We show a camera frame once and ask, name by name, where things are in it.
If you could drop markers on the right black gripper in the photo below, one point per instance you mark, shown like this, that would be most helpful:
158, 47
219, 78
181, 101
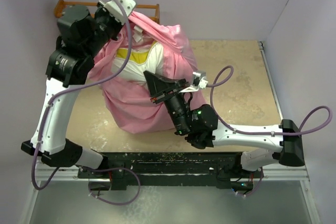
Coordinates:
157, 84

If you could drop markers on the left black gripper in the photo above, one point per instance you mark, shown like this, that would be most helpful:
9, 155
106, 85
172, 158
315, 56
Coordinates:
101, 10

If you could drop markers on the white yellow pillow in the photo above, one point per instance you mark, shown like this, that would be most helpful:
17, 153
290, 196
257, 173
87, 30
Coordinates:
147, 58

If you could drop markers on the pink satin pillowcase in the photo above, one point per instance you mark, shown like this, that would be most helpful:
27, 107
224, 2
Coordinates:
128, 102

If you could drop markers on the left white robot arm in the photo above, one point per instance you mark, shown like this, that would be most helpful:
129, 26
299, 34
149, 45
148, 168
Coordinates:
82, 36

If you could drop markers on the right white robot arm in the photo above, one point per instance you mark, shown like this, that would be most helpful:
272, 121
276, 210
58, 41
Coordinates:
202, 128

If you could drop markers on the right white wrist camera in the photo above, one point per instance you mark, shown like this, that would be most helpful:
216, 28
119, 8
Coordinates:
199, 81

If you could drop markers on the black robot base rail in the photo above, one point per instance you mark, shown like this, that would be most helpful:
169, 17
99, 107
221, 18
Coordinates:
216, 169

